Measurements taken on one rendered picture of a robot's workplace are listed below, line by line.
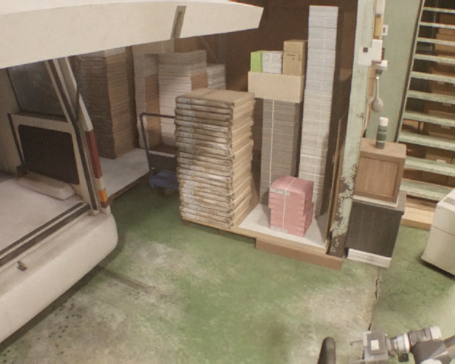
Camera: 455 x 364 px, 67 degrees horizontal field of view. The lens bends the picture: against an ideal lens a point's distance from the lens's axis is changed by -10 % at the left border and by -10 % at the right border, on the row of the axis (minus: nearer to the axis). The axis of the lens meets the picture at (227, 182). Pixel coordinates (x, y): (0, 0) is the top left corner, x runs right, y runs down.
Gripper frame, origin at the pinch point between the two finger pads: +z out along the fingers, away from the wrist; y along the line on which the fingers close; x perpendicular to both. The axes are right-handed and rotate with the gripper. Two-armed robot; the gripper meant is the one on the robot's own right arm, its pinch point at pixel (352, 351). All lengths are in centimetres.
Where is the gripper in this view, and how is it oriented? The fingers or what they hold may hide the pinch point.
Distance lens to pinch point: 140.8
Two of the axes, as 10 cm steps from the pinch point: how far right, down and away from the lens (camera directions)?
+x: -3.3, -8.8, -3.4
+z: -9.2, 2.2, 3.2
